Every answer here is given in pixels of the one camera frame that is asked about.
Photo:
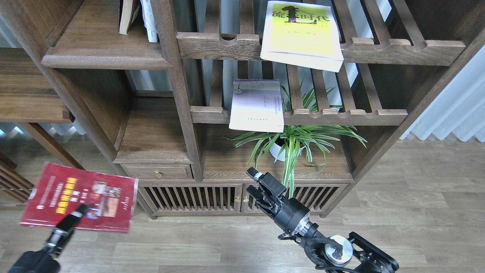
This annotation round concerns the upright tan book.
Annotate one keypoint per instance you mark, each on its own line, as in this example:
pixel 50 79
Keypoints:
pixel 128 13

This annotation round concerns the small wooden drawer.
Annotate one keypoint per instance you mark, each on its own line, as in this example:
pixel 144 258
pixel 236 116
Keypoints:
pixel 158 171

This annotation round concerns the white plant pot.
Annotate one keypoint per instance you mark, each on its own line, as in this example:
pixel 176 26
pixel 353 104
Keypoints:
pixel 278 151

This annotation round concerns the wooden side shelf unit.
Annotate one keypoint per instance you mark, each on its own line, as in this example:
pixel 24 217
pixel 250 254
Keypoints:
pixel 27 98

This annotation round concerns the left slatted cabinet door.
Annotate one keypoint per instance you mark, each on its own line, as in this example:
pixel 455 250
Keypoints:
pixel 190 199

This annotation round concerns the green spider plant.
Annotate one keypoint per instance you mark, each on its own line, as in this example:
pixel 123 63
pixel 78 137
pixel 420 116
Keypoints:
pixel 322 137

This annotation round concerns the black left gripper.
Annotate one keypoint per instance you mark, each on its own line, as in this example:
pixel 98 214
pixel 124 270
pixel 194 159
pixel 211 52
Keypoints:
pixel 44 260

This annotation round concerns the upright white book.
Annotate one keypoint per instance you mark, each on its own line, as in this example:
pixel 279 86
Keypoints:
pixel 149 21

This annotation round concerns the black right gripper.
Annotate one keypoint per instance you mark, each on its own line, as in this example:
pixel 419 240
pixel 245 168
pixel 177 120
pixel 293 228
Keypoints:
pixel 289 214

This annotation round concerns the right slatted cabinet door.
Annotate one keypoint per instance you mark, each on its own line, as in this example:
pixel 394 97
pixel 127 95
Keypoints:
pixel 319 198

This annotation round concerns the white curtain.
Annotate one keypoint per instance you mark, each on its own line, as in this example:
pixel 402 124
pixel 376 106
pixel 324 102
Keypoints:
pixel 459 109

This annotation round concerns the dark wooden bookshelf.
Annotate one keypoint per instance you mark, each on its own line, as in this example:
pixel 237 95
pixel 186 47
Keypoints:
pixel 163 103

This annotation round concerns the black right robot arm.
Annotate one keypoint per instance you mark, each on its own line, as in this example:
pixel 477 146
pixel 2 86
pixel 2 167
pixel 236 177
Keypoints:
pixel 335 254

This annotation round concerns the red cover book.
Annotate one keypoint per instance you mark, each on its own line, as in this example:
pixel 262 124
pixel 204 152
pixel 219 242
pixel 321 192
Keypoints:
pixel 61 189

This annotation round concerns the pale purple white book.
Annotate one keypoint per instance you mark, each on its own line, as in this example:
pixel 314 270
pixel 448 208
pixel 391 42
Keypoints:
pixel 257 106

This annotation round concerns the slatted cabinet door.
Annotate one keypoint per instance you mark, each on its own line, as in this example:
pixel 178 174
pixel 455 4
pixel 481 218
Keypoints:
pixel 319 198
pixel 190 199

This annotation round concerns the yellow cover book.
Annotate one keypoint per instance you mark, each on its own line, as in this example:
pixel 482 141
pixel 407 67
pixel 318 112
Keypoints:
pixel 301 34

